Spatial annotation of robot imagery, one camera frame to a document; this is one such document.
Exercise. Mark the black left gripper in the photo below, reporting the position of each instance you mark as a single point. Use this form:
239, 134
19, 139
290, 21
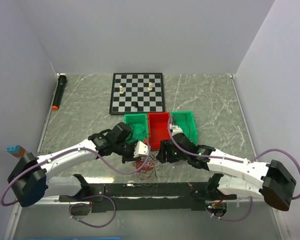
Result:
131, 158

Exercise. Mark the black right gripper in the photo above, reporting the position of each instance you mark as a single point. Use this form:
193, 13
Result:
165, 146

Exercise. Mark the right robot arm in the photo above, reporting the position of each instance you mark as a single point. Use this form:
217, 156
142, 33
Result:
271, 181

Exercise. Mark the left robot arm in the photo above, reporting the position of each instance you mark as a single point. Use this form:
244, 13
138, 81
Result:
36, 177

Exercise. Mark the green bin left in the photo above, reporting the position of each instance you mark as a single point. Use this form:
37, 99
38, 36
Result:
139, 127

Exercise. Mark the green bin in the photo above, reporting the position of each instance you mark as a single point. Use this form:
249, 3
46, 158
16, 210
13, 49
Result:
139, 127
186, 121

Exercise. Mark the red plastic bin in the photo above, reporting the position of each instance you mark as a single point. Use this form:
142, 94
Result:
157, 128

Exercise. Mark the green bin right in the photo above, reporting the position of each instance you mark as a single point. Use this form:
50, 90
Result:
186, 121

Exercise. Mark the cream chess piece left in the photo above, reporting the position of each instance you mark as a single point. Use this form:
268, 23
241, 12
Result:
121, 90

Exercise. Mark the cream chess piece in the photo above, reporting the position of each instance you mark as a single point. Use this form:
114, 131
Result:
121, 90
150, 88

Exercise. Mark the black and silver chessboard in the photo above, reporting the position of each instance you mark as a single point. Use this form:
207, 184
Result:
135, 86

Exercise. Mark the cream chess piece right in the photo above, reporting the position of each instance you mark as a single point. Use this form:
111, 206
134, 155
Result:
150, 88

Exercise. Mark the black marker orange cap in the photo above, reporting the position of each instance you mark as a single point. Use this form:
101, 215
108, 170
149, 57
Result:
61, 85

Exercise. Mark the blue orange block tool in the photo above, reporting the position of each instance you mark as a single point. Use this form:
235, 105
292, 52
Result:
17, 151

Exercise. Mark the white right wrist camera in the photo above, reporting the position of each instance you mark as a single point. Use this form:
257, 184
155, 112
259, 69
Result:
174, 129

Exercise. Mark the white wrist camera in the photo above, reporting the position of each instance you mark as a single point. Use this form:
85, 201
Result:
141, 150
174, 129

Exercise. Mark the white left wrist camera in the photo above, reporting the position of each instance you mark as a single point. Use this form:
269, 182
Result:
141, 150

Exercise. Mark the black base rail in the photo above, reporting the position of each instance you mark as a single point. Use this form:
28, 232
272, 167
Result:
148, 196

